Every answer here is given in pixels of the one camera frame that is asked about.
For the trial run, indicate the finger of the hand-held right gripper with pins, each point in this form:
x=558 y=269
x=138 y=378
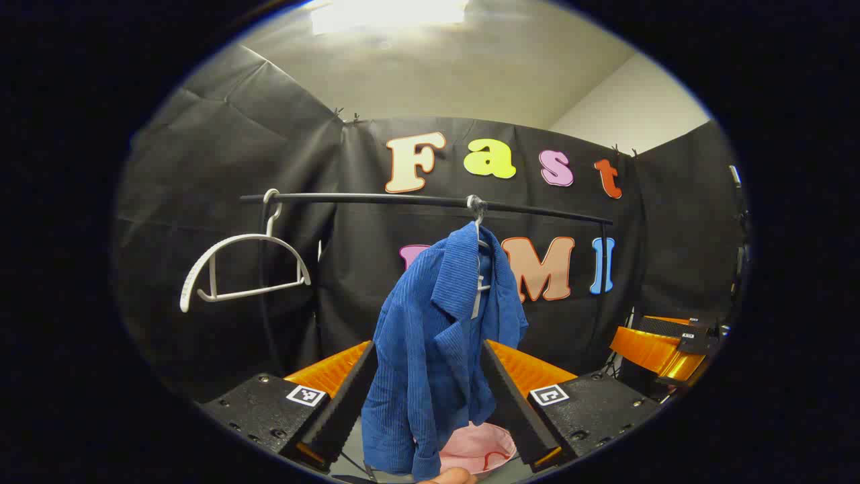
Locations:
x=655 y=351

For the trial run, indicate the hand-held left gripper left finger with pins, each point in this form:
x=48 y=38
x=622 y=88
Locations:
x=346 y=410

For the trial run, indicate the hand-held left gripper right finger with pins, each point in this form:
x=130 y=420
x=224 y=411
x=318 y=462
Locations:
x=514 y=417

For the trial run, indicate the pink laundry hamper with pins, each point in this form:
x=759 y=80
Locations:
x=477 y=447

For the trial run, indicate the white hanger with broad shoulders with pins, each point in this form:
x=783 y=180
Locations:
x=478 y=232

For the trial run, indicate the white empty clothes hanger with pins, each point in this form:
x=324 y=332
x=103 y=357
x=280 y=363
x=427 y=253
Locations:
x=242 y=238

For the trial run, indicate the black clothes rack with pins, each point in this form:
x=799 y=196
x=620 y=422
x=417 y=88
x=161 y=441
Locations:
x=376 y=198

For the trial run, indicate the ceiling light panel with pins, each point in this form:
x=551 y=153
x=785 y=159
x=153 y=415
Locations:
x=390 y=13

